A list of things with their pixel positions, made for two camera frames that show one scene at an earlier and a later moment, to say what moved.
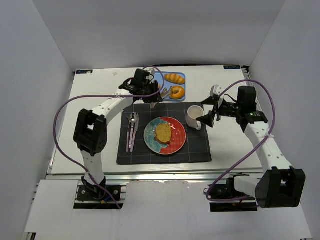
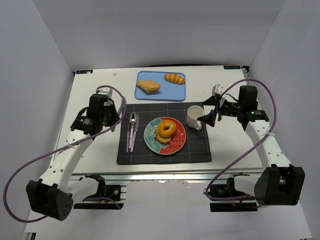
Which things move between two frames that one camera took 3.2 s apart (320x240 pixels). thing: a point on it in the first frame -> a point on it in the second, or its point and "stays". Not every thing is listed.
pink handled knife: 136,129 stays
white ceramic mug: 194,112 stays
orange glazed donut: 177,92 -> 166,128
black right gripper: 216,109 stays
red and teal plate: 178,136 stays
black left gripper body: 154,92 -> 113,116
